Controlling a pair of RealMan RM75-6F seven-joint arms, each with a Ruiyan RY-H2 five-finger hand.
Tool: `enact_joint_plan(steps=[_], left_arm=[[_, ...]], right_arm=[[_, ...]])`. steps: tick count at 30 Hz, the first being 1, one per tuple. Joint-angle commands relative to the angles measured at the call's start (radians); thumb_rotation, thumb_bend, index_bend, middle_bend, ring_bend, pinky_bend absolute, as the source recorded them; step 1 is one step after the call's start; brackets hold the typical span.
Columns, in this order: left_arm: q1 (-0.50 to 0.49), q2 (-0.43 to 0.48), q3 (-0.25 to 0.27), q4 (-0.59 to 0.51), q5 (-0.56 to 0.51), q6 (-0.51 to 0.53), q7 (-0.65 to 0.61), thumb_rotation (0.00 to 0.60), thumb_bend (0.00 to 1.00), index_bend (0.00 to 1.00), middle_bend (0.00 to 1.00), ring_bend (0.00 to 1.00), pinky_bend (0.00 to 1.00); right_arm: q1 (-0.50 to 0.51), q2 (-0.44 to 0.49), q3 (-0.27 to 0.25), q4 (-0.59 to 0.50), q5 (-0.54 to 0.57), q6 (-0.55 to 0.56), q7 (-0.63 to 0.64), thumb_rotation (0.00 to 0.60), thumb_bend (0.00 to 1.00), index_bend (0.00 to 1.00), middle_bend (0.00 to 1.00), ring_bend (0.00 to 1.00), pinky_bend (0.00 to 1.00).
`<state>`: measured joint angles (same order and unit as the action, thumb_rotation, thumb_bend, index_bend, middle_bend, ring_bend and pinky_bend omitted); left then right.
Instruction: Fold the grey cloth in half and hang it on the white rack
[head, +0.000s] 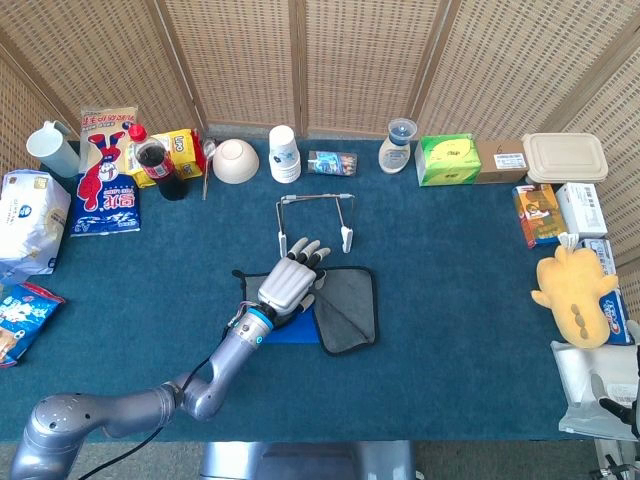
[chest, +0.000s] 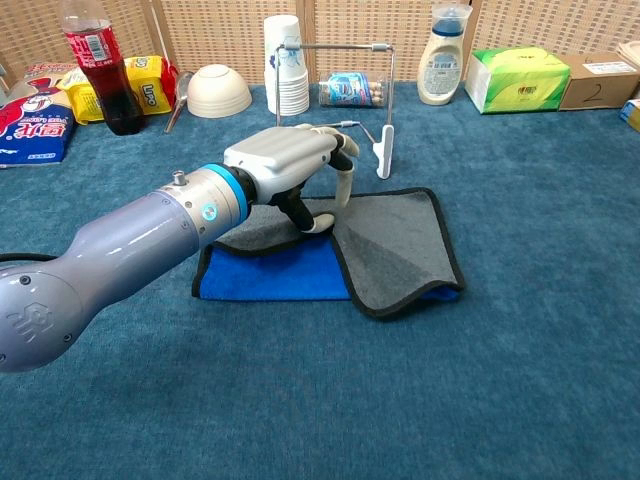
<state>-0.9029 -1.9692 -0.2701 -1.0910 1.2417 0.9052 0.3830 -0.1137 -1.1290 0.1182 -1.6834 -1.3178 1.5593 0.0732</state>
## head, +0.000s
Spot blue carpet table cover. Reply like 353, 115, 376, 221
0, 138, 609, 444

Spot orange carton box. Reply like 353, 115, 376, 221
511, 183, 570, 250

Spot clear biscuit tube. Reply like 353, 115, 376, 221
306, 150, 359, 177

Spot yellow plush toy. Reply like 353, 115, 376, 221
530, 244, 620, 350

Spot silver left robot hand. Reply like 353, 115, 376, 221
256, 237, 333, 317

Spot beige lidded food container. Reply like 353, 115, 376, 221
521, 132, 610, 185

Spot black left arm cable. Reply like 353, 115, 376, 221
74, 324, 236, 480

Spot red white blue food bag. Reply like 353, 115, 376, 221
69, 105, 142, 238

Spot white box with barcode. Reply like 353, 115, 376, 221
554, 182, 609, 240

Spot metal spoon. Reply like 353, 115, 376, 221
201, 137, 219, 201

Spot cola bottle red label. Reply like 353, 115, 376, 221
128, 123, 190, 202

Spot stack of paper cups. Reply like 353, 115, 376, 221
268, 124, 303, 184

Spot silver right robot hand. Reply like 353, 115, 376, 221
591, 319, 640, 441

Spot blue snack bag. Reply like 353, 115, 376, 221
0, 282, 67, 369

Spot yellow Lipo biscuit pack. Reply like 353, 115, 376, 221
123, 128, 207, 189

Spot green tissue box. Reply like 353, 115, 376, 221
414, 132, 482, 188

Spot large white flour bag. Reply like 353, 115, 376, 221
0, 168, 72, 286

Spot white plastic bag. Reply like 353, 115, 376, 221
550, 339, 640, 442

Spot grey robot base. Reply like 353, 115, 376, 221
199, 439, 416, 480

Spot cream bowl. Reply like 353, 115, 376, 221
212, 138, 261, 185

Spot brown cardboard box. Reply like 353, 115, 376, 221
474, 139, 530, 185

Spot grey and blue cloth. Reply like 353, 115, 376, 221
231, 266, 379, 357

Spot blue white toothpaste box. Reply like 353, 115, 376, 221
598, 287, 632, 346

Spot bamboo folding screen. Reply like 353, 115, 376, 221
0, 0, 640, 281

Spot cream bottle blue cap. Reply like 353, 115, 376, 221
378, 117, 418, 175

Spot white metal rack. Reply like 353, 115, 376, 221
276, 192, 357, 260

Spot white plastic jug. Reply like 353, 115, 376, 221
25, 119, 82, 179

